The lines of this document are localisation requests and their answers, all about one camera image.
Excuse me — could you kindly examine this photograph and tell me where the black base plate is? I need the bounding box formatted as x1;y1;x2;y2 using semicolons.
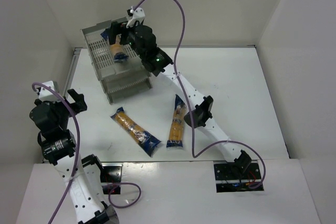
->
100;164;122;195
214;162;264;193

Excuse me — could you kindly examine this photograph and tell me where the grey stacked tray shelf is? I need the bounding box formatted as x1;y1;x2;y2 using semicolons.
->
81;20;152;104

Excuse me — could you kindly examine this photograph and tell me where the aluminium rail left edge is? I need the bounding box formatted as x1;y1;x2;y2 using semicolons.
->
43;47;82;162

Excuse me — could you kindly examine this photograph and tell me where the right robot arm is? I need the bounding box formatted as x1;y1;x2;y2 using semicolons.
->
106;22;251;175

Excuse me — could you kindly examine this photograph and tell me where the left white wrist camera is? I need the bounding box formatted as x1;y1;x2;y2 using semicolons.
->
36;81;59;102

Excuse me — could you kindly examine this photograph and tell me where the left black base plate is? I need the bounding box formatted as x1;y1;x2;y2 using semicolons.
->
100;164;122;195

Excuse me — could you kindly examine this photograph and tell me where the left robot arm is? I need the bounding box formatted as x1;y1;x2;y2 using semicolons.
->
29;84;119;223

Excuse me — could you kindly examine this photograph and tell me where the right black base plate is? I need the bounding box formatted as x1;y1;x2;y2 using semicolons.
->
214;162;264;193

